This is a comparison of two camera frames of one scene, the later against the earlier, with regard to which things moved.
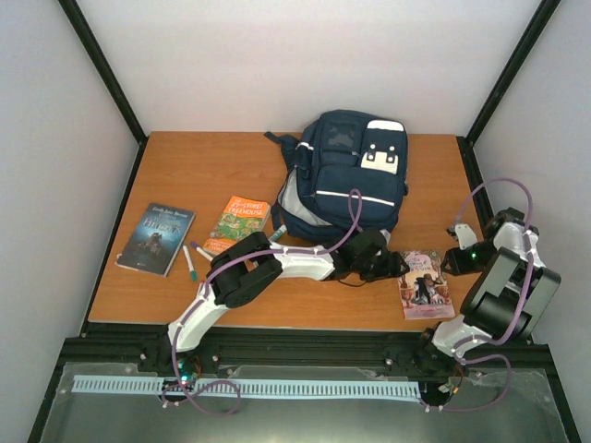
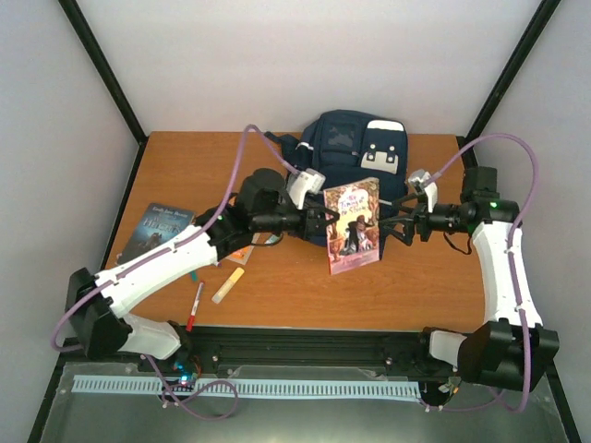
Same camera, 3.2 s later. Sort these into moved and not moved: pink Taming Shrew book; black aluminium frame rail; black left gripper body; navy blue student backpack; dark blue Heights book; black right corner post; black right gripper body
Moved: pink Taming Shrew book; black left gripper body; black right gripper body
Not moved: navy blue student backpack; black right corner post; dark blue Heights book; black aluminium frame rail
